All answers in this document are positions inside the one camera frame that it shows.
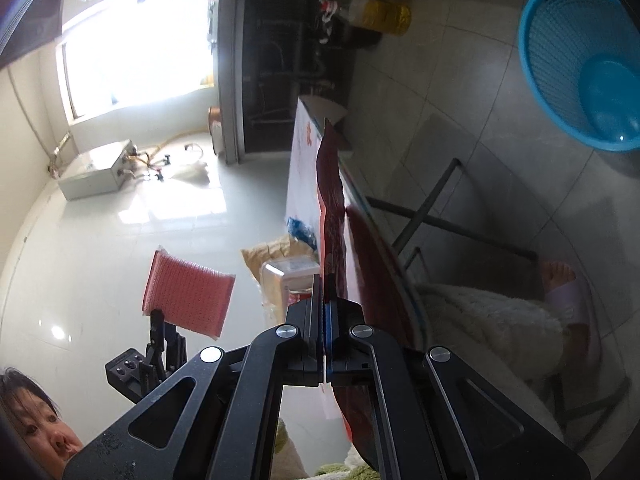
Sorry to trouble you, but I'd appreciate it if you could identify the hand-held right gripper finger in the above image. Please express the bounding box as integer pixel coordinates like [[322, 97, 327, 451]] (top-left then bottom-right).
[[325, 279, 591, 480], [62, 274, 326, 480]]

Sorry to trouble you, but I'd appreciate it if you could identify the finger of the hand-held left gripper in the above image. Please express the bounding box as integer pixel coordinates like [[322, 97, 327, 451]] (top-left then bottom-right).
[[161, 329, 190, 375], [146, 309, 167, 366]]

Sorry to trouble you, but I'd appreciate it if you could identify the pink bubble mailer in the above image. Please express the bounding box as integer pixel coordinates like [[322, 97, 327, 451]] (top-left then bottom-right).
[[141, 246, 237, 342]]

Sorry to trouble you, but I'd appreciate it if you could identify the tan paper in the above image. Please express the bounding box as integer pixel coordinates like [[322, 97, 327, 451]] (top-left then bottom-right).
[[241, 235, 321, 321]]

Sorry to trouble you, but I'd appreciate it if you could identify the blue candy wrapper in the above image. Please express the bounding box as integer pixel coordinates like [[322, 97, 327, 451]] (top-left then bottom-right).
[[285, 216, 318, 251]]

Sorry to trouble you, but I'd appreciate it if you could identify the blue plastic mesh basket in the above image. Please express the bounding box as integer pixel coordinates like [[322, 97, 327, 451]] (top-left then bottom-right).
[[518, 0, 640, 153]]

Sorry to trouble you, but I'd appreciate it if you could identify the clear plastic container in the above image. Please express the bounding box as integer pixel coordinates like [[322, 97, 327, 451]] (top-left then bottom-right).
[[260, 255, 321, 306]]

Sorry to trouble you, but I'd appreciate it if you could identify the person's head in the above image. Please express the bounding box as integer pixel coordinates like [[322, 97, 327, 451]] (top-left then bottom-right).
[[0, 367, 83, 480]]

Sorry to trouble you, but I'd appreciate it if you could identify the cream plastic bag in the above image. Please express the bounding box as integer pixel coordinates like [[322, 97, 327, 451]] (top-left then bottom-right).
[[172, 160, 211, 183]]

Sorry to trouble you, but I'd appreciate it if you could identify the person's foot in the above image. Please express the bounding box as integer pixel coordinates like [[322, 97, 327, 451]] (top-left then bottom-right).
[[540, 259, 576, 291]]

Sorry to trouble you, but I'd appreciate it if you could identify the lilac slipper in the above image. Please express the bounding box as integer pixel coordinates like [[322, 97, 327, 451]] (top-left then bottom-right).
[[545, 280, 601, 336]]

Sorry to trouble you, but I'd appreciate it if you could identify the grey concrete counter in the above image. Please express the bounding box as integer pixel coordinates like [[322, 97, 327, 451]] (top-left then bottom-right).
[[220, 0, 247, 166]]

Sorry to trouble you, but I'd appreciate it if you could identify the window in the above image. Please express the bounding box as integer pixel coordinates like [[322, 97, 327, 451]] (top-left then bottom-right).
[[60, 0, 221, 121]]

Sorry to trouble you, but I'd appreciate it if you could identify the yellow cooking oil bottle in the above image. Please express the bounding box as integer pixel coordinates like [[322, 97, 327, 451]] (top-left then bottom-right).
[[320, 0, 411, 36]]

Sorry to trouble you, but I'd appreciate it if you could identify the black metal table frame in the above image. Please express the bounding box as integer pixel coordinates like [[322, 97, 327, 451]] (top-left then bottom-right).
[[367, 157, 546, 271]]

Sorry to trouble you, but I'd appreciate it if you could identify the white wall water heater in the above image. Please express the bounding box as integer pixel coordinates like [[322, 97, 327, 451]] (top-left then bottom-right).
[[57, 140, 138, 201]]

